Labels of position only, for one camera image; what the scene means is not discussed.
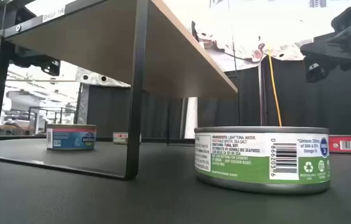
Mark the thin black rod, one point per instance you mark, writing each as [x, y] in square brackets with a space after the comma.
[234, 56]

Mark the black curtain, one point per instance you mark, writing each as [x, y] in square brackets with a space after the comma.
[219, 109]
[110, 112]
[312, 105]

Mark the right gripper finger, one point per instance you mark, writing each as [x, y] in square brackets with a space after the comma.
[334, 46]

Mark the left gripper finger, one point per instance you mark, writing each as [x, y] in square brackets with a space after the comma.
[29, 59]

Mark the black table frame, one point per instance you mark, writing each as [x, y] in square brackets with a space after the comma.
[163, 141]

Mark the grommeted tarp sheet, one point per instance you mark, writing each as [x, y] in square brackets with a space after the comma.
[244, 51]
[93, 77]

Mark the curtain stand pole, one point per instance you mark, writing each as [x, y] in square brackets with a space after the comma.
[261, 93]

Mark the brown wooden workbench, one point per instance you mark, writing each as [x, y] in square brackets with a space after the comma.
[16, 129]

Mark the blue-label tuna can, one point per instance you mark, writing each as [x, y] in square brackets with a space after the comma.
[73, 138]

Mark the green-label tuna can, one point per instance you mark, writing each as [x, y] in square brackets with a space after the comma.
[120, 138]
[256, 168]

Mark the black clamp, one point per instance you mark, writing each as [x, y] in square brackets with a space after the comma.
[194, 32]

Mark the wooden shelf riser black frame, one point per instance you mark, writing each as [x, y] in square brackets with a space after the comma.
[101, 40]

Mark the red-label fish can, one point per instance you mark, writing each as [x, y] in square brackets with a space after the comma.
[338, 144]

